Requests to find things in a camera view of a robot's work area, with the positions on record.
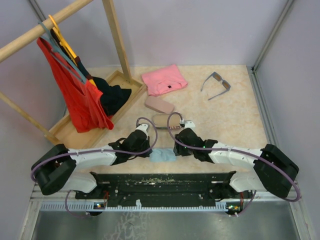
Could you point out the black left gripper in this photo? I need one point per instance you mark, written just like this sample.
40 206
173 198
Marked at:
145 154

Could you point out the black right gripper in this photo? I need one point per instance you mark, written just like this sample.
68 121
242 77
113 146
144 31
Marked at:
179 150

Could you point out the flag newspaper print glasses case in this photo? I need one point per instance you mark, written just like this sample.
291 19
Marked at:
160 121

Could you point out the pink glasses case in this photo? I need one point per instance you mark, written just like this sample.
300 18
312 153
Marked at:
159 105

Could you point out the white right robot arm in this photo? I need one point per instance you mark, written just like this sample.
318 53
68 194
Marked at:
267 169

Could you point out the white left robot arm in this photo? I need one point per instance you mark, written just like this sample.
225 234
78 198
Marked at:
56 170

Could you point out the dark navy garment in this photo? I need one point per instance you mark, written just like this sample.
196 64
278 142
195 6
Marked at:
113 96

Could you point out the folded pink shirt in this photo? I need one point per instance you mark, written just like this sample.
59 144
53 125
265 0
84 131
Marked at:
164 80

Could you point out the red hanging shirt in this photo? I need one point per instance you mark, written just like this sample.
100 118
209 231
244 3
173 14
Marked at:
82 99

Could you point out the yellow hanger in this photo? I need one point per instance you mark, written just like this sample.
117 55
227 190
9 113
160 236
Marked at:
63 42

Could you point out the grey blue hanger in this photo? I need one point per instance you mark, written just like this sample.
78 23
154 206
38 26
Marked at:
70 66

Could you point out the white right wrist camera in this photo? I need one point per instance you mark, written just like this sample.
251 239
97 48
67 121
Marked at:
187 124

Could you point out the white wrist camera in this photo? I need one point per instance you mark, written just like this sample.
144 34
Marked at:
144 127
187 124

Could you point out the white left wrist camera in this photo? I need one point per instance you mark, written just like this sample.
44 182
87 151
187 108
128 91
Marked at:
144 127

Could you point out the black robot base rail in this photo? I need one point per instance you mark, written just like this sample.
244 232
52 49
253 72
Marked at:
167 192

